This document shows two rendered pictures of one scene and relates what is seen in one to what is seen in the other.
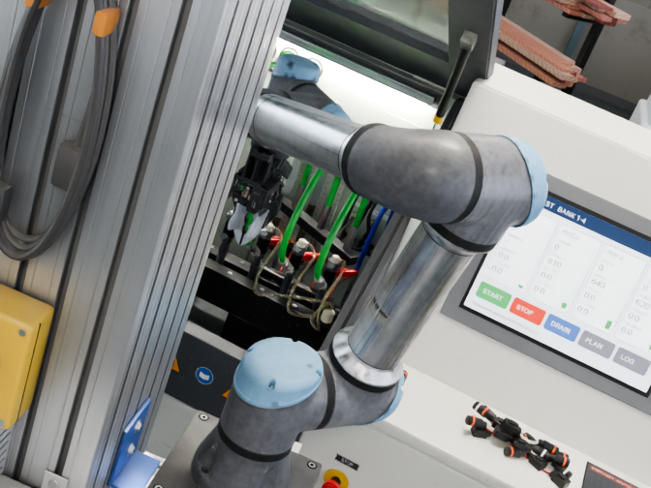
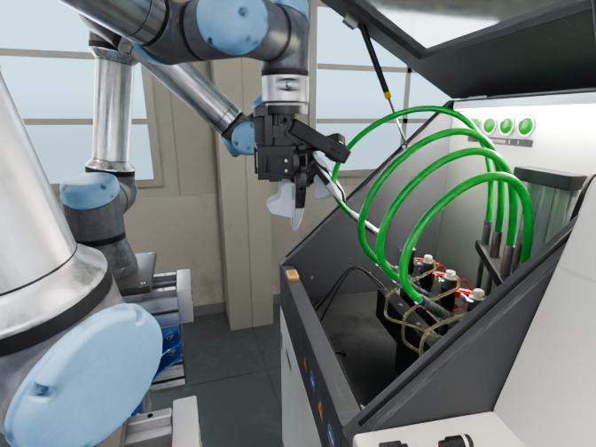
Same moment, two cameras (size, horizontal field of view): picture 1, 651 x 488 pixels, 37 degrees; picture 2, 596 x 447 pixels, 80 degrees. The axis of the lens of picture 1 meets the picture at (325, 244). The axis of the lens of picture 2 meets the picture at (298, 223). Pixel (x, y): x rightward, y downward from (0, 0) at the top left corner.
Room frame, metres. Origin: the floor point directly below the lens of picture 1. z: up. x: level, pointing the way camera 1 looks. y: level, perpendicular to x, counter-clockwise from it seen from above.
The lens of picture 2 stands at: (1.35, -0.42, 1.40)
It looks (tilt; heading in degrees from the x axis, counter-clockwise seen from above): 17 degrees down; 68
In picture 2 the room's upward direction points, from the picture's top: straight up
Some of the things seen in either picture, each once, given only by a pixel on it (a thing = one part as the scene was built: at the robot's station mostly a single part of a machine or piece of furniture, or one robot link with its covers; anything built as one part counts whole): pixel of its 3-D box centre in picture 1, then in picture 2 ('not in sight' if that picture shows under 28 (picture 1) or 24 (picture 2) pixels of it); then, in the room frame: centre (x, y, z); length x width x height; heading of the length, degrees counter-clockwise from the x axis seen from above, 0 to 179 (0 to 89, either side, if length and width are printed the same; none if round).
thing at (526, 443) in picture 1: (521, 440); not in sight; (1.60, -0.49, 1.01); 0.23 x 0.11 x 0.06; 79
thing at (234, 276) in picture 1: (258, 311); (427, 351); (1.86, 0.09, 0.91); 0.34 x 0.10 x 0.15; 79
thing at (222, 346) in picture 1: (155, 346); (309, 346); (1.65, 0.25, 0.87); 0.62 x 0.04 x 0.16; 79
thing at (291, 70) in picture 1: (291, 91); (283, 37); (1.55, 0.14, 1.51); 0.09 x 0.08 x 0.11; 40
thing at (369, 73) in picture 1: (325, 52); (532, 102); (2.14, 0.15, 1.43); 0.54 x 0.03 x 0.02; 79
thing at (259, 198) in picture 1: (260, 174); (281, 144); (1.55, 0.15, 1.35); 0.09 x 0.08 x 0.12; 169
